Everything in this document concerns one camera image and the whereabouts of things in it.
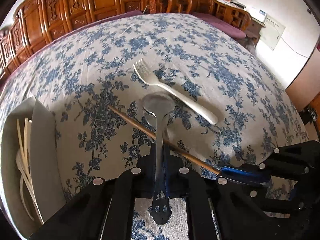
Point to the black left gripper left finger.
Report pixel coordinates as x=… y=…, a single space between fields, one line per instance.
x=144 y=174

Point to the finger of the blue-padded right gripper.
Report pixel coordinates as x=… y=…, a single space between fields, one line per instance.
x=238 y=173

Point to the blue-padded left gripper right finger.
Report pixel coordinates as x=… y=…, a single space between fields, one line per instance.
x=177 y=184

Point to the brown wooden chopstick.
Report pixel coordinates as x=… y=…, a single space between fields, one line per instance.
x=172 y=146

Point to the steel spoon with cutout handle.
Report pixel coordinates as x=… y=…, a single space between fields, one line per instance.
x=158 y=139

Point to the silver metal fork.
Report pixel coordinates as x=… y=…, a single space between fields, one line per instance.
x=148 y=77

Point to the blue floral tablecloth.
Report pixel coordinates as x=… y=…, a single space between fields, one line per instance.
x=229 y=108

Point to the grey metal utensil tray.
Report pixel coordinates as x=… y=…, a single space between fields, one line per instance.
x=26 y=214

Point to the pale wooden chopstick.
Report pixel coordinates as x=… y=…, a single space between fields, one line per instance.
x=26 y=168

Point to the wooden side desk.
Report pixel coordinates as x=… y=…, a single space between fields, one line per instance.
x=238 y=18

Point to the white box on desk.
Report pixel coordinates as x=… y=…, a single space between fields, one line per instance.
x=258 y=14

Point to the wooden armchair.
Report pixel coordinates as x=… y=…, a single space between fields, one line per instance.
x=166 y=6

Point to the carved wooden chair row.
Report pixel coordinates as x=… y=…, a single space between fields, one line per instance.
x=37 y=23

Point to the white wall poster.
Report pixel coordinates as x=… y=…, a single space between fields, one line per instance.
x=271 y=33

